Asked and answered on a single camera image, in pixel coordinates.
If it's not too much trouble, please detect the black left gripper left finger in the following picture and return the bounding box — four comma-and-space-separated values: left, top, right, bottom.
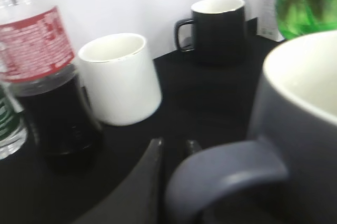
74, 138, 164, 223

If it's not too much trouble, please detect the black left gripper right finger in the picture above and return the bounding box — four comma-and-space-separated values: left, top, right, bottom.
186, 140, 202, 156

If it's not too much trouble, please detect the white ceramic mug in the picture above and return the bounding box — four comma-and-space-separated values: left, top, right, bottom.
77, 33, 162, 126

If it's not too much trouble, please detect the grey ceramic mug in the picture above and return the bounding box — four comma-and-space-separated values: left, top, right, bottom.
165, 31, 336, 223

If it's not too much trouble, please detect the black ceramic mug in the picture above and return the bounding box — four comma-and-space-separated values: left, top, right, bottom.
174, 0, 246, 66

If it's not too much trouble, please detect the white blueberry carton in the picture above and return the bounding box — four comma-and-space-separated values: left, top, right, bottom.
257, 0, 284, 42

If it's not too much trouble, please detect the cola bottle red label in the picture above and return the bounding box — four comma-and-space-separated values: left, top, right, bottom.
1, 5, 102, 170

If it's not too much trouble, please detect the green soda bottle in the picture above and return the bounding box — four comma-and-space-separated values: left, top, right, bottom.
275, 0, 336, 40

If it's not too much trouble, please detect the clear green-label water bottle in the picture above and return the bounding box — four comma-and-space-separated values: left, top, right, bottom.
1, 0, 29, 159

